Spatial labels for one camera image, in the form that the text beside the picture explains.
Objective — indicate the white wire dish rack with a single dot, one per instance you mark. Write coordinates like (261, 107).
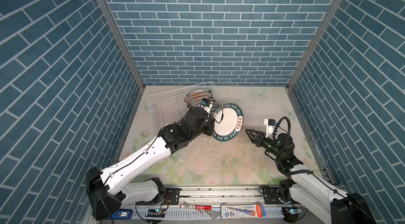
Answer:
(169, 106)

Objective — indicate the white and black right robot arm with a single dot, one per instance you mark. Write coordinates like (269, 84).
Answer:
(329, 203)

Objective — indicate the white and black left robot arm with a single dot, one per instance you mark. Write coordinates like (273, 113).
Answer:
(110, 188)

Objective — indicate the white plate green rim text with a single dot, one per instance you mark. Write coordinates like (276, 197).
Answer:
(229, 121)

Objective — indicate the small circuit board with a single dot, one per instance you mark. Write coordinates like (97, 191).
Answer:
(293, 210)
(156, 213)

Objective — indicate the small circuit board right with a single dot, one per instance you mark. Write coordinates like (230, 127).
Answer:
(293, 210)

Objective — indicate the white slotted cable duct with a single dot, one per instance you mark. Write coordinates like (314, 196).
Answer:
(193, 214)

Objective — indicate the aluminium rail frame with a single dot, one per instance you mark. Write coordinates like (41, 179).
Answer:
(224, 195)

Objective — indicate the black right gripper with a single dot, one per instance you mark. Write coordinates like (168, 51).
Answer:
(260, 137)

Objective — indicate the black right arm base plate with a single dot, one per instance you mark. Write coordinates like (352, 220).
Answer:
(275, 195)

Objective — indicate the blue black handheld device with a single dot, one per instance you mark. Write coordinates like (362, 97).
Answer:
(122, 214)

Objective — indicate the small circuit board left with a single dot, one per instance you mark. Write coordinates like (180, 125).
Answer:
(156, 213)

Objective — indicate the blue white red box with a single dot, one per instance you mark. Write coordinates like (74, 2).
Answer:
(243, 211)

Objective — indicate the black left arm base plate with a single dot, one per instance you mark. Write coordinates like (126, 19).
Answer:
(170, 197)

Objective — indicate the red marker pen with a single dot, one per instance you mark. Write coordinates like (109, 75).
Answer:
(197, 207)

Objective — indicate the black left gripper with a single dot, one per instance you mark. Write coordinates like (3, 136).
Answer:
(210, 122)

